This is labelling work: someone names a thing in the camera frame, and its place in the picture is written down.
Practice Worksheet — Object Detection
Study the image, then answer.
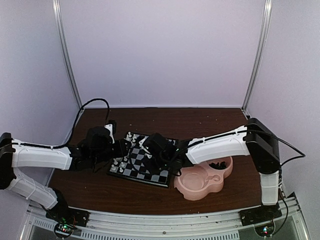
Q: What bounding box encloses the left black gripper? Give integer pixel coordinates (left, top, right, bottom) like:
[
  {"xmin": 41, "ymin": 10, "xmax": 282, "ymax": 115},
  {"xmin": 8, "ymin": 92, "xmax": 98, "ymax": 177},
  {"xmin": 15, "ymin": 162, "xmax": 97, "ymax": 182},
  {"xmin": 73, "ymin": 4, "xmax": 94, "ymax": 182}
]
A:
[{"xmin": 91, "ymin": 138, "xmax": 132, "ymax": 165}]

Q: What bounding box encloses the black and white chessboard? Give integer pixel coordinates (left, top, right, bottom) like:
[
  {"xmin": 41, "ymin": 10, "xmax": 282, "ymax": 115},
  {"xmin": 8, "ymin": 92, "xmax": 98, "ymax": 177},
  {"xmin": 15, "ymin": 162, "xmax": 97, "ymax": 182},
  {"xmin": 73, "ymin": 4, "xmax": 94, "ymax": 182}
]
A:
[{"xmin": 107, "ymin": 132, "xmax": 171, "ymax": 188}]

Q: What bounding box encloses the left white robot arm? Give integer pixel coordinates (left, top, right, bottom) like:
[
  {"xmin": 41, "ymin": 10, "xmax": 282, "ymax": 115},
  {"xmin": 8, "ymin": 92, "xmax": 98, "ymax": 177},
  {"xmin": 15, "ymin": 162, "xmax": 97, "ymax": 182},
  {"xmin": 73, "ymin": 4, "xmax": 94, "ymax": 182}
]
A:
[{"xmin": 0, "ymin": 124, "xmax": 131, "ymax": 222}]

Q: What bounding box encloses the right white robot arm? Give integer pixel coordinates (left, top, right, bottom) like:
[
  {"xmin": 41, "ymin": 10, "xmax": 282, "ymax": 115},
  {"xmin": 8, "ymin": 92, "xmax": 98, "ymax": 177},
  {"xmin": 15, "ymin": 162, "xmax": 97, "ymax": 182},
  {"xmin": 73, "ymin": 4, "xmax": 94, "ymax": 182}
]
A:
[{"xmin": 138, "ymin": 118, "xmax": 281, "ymax": 221}]

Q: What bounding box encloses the pile of black chess pieces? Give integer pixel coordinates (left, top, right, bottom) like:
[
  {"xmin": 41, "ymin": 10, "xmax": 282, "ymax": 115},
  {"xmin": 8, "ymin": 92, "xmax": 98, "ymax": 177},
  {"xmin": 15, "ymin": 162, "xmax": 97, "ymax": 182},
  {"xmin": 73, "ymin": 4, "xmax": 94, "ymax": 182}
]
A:
[{"xmin": 209, "ymin": 161, "xmax": 227, "ymax": 170}]

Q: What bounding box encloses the pink double pet bowl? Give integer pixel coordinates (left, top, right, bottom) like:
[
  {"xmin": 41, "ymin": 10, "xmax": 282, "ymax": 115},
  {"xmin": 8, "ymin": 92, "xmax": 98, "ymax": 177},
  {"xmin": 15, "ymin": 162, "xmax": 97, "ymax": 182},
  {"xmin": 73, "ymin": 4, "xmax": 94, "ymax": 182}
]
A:
[{"xmin": 173, "ymin": 156, "xmax": 233, "ymax": 201}]

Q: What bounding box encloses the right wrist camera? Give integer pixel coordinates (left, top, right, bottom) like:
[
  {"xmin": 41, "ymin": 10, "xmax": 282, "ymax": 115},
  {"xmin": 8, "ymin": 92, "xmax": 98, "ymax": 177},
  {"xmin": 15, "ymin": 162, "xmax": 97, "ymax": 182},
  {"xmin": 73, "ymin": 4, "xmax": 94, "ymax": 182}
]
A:
[{"xmin": 138, "ymin": 136, "xmax": 152, "ymax": 159}]

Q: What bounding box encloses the left black cable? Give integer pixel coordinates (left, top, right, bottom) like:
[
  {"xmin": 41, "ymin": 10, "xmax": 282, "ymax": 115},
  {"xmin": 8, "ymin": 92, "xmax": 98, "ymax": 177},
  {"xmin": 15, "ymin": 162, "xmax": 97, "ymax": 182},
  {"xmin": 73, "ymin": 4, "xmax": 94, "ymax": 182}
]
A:
[{"xmin": 49, "ymin": 98, "xmax": 111, "ymax": 151}]

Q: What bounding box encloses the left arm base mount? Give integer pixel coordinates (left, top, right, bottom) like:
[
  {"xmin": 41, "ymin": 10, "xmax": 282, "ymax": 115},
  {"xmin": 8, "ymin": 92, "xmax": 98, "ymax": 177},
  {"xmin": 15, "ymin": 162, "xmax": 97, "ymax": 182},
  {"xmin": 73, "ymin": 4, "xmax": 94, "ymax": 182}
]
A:
[{"xmin": 45, "ymin": 208, "xmax": 90, "ymax": 227}]

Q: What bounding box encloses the front aluminium rail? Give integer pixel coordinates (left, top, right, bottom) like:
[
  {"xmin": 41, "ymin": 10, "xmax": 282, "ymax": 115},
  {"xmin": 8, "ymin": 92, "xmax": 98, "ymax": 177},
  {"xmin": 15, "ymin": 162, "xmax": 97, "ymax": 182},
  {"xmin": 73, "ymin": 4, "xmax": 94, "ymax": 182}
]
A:
[{"xmin": 24, "ymin": 194, "xmax": 305, "ymax": 240}]

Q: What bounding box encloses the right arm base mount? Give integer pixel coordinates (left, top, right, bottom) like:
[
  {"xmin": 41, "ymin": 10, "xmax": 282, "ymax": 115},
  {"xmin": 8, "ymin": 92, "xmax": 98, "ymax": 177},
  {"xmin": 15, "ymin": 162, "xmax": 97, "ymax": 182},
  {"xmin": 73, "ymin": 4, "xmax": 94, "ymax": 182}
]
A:
[{"xmin": 239, "ymin": 205, "xmax": 282, "ymax": 226}]

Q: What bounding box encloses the left aluminium frame post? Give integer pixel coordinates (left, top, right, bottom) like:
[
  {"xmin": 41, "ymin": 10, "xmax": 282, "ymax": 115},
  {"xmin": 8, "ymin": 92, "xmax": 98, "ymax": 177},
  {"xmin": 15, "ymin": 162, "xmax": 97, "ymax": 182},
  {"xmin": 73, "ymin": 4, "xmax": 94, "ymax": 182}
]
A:
[{"xmin": 52, "ymin": 0, "xmax": 82, "ymax": 109}]

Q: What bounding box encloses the aluminium frame post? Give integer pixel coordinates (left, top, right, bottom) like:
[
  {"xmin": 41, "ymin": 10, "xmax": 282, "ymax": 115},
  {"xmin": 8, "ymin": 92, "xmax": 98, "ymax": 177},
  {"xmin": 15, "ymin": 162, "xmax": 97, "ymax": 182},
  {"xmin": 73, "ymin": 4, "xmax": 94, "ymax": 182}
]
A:
[
  {"xmin": 241, "ymin": 0, "xmax": 273, "ymax": 115},
  {"xmin": 52, "ymin": 0, "xmax": 82, "ymax": 109}
]

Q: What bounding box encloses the right aluminium frame post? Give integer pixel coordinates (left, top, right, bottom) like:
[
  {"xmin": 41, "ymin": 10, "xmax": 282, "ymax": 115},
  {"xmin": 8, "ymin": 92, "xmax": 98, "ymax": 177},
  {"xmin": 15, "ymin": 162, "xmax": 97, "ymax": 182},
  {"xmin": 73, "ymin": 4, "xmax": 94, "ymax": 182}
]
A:
[{"xmin": 241, "ymin": 0, "xmax": 273, "ymax": 115}]

